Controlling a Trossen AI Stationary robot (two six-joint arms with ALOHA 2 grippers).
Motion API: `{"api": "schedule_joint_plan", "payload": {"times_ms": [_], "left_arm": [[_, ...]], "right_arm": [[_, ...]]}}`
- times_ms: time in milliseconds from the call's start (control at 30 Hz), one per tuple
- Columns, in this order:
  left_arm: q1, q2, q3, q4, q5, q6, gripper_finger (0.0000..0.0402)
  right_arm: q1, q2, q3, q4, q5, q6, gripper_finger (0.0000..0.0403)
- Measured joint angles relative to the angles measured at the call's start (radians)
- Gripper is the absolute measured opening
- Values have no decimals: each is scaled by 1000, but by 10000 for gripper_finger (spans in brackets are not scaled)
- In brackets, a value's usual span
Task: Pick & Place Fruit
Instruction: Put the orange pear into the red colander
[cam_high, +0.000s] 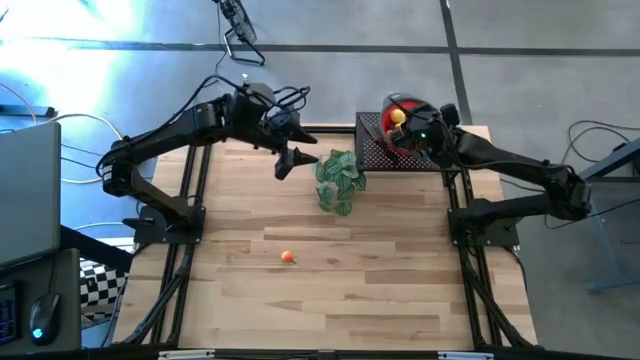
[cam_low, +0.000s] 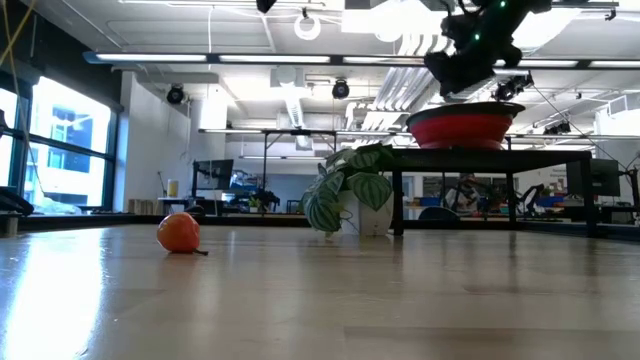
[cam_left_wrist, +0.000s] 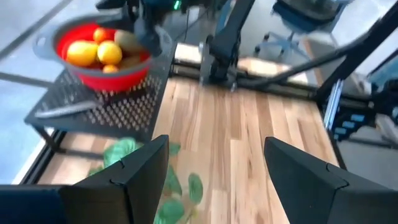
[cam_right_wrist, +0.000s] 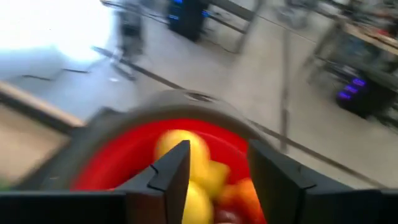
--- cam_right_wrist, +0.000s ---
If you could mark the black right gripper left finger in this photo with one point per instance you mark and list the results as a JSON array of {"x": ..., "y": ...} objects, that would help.
[{"x": 77, "y": 208}]

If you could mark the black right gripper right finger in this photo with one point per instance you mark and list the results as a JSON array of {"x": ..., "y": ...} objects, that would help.
[{"x": 311, "y": 208}]

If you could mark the yellow toy lemon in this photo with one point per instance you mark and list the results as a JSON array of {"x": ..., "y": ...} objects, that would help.
[
  {"x": 214, "y": 177},
  {"x": 199, "y": 146},
  {"x": 197, "y": 207}
]

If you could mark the black computer tower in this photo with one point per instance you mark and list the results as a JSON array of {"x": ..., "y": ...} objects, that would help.
[{"x": 357, "y": 99}]

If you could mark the dark red toy plum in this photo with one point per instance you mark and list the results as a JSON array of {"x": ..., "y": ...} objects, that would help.
[{"x": 227, "y": 217}]

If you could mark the red collapsible colander bowl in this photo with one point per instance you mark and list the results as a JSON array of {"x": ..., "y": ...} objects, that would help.
[{"x": 124, "y": 155}]

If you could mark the black tower with blue lights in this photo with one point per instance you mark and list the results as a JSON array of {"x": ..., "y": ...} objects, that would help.
[{"x": 186, "y": 18}]

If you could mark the wooden top workbench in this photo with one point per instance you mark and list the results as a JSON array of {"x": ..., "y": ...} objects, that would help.
[{"x": 367, "y": 37}]

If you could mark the small orange toy fruit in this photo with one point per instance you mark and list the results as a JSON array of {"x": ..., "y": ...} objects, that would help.
[{"x": 245, "y": 194}]

